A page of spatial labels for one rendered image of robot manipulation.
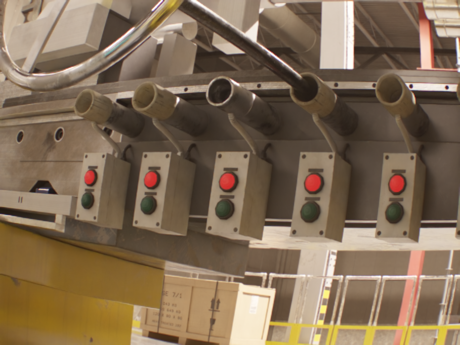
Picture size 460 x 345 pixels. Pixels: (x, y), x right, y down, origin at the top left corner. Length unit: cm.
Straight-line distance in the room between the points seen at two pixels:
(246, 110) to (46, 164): 68
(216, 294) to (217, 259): 549
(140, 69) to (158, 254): 52
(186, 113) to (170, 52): 78
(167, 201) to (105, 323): 125
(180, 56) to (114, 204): 83
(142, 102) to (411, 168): 58
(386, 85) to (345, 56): 796
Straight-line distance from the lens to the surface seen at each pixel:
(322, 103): 126
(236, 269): 215
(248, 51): 109
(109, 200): 157
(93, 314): 257
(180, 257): 191
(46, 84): 76
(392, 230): 121
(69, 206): 166
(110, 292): 215
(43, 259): 192
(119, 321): 269
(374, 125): 140
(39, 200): 175
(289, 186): 141
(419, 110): 128
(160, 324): 792
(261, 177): 140
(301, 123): 146
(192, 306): 769
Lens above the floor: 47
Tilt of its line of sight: 11 degrees up
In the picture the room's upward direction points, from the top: 8 degrees clockwise
